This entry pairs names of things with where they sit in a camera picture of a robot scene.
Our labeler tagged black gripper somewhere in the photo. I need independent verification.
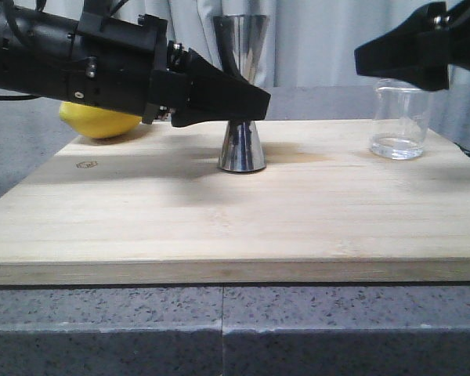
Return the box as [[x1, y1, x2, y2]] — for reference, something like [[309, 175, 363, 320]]
[[67, 10, 271, 128], [354, 1, 470, 92]]

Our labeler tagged steel double jigger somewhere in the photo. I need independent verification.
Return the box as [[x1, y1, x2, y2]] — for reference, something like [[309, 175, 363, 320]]
[[212, 15, 269, 173]]

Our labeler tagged clear glass beaker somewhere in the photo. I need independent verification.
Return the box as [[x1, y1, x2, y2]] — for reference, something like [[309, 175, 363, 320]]
[[369, 79, 432, 161]]

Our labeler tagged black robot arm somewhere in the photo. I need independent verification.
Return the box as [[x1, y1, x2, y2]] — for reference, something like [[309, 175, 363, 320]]
[[0, 1, 270, 128]]

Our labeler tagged grey curtain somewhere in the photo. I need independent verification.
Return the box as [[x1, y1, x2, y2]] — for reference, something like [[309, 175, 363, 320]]
[[0, 0, 470, 90]]

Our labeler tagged yellow lemon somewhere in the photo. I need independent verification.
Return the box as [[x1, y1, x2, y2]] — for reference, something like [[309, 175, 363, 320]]
[[59, 102, 141, 139]]

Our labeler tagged light wooden cutting board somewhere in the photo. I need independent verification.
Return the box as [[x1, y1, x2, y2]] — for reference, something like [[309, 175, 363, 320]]
[[0, 120, 470, 285]]

